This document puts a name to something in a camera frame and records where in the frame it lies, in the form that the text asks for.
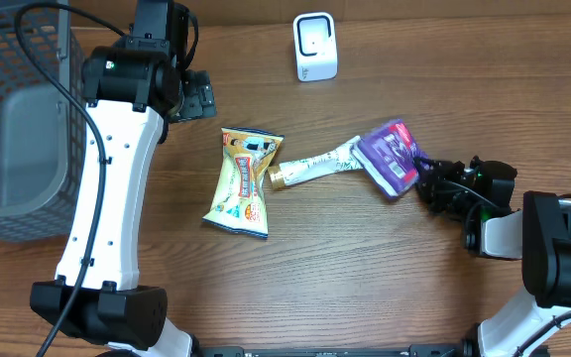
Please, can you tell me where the purple red snack pack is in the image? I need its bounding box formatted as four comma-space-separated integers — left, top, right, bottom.
351, 119, 427, 199

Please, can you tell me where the white tube gold cap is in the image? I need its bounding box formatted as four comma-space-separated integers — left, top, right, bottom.
268, 136, 363, 190

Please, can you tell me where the yellow snack bag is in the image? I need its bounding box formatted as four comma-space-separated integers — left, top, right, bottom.
202, 127, 284, 239

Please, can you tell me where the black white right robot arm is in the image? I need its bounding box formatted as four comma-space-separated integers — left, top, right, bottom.
413, 157, 571, 357

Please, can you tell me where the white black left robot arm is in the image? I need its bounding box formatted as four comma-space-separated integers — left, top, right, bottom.
31, 1, 215, 356

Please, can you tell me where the white barcode scanner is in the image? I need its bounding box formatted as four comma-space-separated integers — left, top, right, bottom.
292, 12, 338, 82

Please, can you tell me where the grey plastic shopping basket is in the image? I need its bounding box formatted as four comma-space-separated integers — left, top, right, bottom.
0, 1, 86, 242

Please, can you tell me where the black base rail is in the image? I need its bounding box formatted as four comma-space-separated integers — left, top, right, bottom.
197, 344, 458, 357

